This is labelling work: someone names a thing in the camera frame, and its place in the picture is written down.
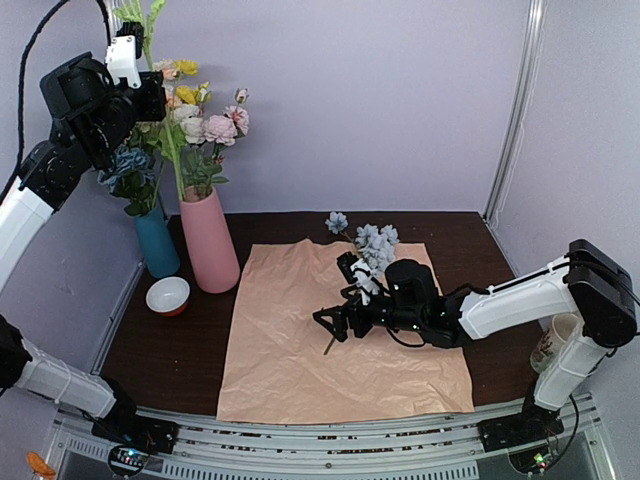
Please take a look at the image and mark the peach flower stem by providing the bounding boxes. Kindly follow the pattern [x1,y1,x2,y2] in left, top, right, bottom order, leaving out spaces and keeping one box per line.
[152,59,183,109]

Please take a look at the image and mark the white rose stem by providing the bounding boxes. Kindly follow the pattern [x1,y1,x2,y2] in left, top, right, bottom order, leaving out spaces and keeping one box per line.
[170,104,205,201]

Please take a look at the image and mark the pink tissue paper sheet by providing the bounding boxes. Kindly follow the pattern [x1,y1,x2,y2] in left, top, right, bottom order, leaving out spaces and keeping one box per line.
[215,238,475,425]

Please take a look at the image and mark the pink rose leafy stem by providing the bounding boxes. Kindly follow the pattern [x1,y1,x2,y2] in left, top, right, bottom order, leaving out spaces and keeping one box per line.
[178,83,250,198]

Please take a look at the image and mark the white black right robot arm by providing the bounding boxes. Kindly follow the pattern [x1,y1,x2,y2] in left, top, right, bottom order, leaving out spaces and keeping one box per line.
[313,239,639,442]

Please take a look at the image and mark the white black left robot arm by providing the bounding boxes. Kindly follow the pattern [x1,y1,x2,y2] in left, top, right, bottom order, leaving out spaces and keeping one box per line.
[1,52,166,444]

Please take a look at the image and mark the artificial flowers in teal vase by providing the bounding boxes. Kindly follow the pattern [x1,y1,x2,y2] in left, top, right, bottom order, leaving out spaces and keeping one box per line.
[98,59,199,217]

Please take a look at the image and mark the pink tall vase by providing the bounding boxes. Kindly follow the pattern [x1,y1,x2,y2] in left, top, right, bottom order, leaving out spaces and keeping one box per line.
[180,186,241,294]

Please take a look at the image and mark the teal frosted vase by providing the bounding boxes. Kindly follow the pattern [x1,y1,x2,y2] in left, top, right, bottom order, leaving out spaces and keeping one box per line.
[135,207,180,279]

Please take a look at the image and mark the white bowl orange outside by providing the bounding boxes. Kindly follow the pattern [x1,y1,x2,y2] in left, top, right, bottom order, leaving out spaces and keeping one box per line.
[145,276,191,317]

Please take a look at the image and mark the floral ceramic mug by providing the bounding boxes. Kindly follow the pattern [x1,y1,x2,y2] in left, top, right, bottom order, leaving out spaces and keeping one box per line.
[530,313,583,374]

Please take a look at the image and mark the orange object at corner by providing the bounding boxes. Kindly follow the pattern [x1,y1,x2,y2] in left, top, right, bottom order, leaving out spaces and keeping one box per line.
[26,451,56,480]

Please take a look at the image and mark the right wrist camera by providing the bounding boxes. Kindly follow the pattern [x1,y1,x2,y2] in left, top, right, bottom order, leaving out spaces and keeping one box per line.
[337,252,383,306]

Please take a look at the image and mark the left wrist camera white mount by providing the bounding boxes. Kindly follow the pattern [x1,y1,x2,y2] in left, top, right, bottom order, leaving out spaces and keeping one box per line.
[105,21,144,89]

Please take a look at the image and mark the left aluminium frame post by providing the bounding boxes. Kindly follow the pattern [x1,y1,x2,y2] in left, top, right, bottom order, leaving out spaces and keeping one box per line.
[103,0,137,151]

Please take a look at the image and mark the aluminium frame post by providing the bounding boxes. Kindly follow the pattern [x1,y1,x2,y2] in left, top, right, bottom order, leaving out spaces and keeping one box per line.
[484,0,547,227]
[103,0,137,151]

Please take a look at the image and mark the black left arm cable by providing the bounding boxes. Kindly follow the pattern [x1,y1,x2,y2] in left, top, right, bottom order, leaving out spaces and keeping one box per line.
[0,0,112,201]

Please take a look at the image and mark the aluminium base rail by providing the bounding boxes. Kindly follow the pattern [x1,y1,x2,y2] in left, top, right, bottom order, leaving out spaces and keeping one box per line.
[42,392,614,480]

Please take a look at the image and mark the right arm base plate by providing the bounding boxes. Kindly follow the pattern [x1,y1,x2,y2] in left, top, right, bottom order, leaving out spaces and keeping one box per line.
[477,410,564,452]

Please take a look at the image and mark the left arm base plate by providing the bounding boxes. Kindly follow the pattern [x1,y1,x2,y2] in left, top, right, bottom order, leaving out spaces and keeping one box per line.
[91,416,179,454]

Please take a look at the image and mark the right aluminium frame post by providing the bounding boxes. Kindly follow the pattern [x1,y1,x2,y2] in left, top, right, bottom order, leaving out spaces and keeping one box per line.
[484,0,547,227]

